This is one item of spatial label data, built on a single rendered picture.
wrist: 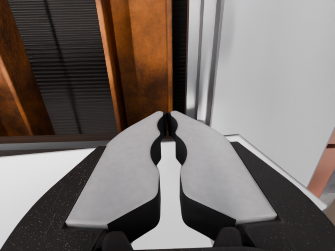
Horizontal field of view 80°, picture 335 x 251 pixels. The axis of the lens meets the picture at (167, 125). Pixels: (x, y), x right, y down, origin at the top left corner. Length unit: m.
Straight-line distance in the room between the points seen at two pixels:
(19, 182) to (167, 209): 0.13
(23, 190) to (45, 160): 0.04
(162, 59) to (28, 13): 0.28
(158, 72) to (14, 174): 0.21
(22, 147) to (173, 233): 0.16
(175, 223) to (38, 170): 0.13
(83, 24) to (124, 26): 0.16
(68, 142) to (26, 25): 0.33
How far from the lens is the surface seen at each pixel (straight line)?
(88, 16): 0.44
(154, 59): 0.30
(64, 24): 0.46
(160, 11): 0.29
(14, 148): 0.22
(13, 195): 0.22
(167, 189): 0.18
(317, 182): 0.26
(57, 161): 0.18
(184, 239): 0.24
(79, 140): 0.19
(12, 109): 0.40
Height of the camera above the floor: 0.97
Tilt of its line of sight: 60 degrees down
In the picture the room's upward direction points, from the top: 177 degrees clockwise
